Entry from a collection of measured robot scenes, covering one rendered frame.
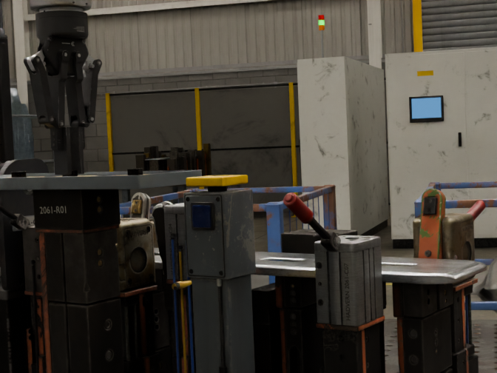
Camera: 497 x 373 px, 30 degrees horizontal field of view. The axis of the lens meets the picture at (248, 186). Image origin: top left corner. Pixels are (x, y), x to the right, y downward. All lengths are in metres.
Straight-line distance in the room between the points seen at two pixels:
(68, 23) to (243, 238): 0.41
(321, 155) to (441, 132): 1.25
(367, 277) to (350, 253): 0.05
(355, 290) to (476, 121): 8.32
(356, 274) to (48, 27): 0.56
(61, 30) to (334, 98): 8.36
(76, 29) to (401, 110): 8.33
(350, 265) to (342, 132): 8.38
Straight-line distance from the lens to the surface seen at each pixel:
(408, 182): 9.62
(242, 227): 1.21
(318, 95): 9.71
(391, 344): 2.28
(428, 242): 1.58
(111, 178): 1.25
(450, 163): 9.58
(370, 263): 1.32
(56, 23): 1.37
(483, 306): 3.56
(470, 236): 1.66
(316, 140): 9.71
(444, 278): 1.36
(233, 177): 1.21
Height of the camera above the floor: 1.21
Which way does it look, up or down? 3 degrees down
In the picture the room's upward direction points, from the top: 3 degrees counter-clockwise
